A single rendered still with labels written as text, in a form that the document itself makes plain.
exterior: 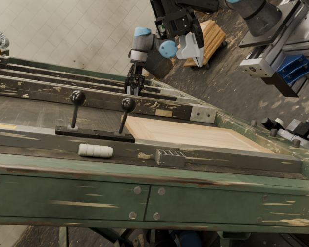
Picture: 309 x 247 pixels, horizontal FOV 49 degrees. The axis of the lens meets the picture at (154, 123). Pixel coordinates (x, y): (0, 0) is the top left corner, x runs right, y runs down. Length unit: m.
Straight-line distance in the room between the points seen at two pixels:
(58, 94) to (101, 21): 5.21
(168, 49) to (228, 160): 0.63
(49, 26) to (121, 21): 1.33
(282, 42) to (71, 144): 1.05
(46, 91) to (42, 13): 5.07
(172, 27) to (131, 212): 0.45
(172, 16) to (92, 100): 0.71
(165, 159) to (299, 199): 0.32
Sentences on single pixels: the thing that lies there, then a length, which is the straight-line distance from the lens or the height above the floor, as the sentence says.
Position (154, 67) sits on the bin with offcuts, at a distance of 5.67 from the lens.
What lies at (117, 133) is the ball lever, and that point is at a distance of 0.87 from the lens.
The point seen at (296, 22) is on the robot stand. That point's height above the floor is 0.96.
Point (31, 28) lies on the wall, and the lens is 6.41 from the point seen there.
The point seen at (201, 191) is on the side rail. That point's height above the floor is 1.27.
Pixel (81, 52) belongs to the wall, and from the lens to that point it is 6.45.
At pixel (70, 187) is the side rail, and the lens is 0.62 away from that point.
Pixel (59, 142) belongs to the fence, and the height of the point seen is 1.51.
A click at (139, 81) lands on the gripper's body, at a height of 1.27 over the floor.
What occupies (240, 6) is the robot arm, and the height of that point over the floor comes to 1.19.
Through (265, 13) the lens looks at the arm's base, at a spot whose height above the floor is 1.10.
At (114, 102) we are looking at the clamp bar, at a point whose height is 1.32.
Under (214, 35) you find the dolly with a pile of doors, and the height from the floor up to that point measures 0.24.
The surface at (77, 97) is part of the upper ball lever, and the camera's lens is 0.78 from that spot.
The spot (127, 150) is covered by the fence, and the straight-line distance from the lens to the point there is 0.87.
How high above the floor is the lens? 1.66
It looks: 21 degrees down
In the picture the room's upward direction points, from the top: 50 degrees counter-clockwise
